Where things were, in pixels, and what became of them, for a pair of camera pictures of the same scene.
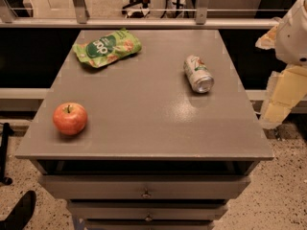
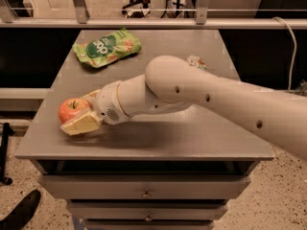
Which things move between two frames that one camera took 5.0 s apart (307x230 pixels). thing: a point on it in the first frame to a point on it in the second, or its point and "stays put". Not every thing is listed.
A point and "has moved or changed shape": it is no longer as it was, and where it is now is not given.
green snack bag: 107,48 stays put
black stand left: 6,130 stays put
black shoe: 20,216 stays put
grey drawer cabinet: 154,154 stays put
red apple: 70,118 has moved or changed shape
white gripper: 292,38 to 106,103
